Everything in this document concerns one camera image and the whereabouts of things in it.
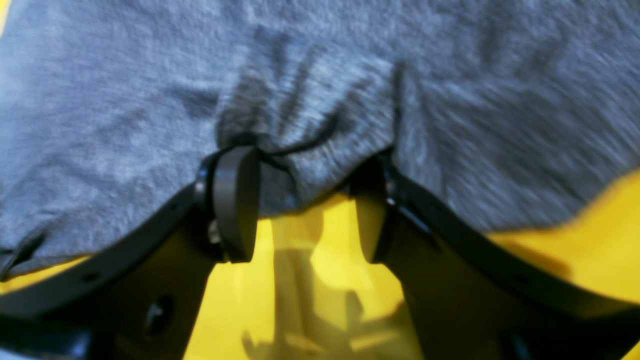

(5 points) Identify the yellow table cloth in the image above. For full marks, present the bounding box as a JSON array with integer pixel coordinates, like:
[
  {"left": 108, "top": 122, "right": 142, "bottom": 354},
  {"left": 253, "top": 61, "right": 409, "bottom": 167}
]
[{"left": 1, "top": 145, "right": 639, "bottom": 360}]

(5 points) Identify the grey long-sleeve shirt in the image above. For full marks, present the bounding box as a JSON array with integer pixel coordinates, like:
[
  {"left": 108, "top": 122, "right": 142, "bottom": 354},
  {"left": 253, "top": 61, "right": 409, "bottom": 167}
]
[{"left": 0, "top": 0, "right": 639, "bottom": 280}]

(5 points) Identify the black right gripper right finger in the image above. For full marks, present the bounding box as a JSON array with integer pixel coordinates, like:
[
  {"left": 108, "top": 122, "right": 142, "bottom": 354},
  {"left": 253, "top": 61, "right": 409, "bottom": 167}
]
[{"left": 350, "top": 152, "right": 639, "bottom": 360}]

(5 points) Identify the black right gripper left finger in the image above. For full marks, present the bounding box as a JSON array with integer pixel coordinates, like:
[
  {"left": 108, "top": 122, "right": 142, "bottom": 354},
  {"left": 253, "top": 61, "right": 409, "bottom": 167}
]
[{"left": 0, "top": 146, "right": 261, "bottom": 360}]

